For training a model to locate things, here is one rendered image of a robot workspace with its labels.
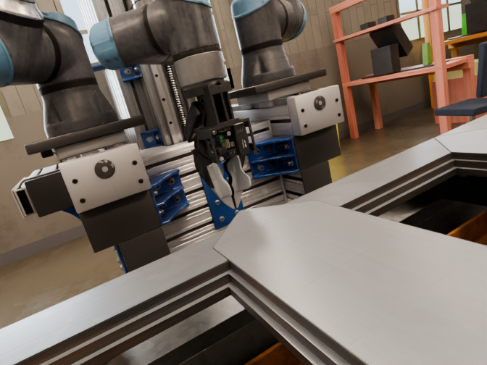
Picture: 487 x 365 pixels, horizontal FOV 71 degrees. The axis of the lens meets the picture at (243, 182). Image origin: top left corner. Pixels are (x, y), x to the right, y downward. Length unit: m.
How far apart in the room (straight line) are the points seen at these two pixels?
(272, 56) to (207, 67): 0.43
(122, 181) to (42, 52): 0.27
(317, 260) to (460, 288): 0.13
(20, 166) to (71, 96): 3.08
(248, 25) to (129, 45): 0.45
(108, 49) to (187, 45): 0.13
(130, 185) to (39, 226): 3.29
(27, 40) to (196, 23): 0.30
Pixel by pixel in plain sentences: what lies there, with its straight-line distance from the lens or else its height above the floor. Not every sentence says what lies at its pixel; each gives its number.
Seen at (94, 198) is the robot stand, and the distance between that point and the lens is 0.66.
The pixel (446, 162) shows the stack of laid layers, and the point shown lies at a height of 0.84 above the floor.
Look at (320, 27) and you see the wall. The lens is 5.14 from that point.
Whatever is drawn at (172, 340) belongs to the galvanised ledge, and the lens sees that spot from 0.63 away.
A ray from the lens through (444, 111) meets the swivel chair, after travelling 3.49.
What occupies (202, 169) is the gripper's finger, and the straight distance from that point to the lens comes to 0.57.
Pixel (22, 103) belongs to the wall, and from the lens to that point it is 3.85.
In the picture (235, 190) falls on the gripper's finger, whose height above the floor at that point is 0.88.
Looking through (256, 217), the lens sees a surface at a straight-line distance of 0.52.
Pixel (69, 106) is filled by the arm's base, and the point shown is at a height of 1.09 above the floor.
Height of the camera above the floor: 1.04
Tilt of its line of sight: 15 degrees down
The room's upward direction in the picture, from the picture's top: 14 degrees counter-clockwise
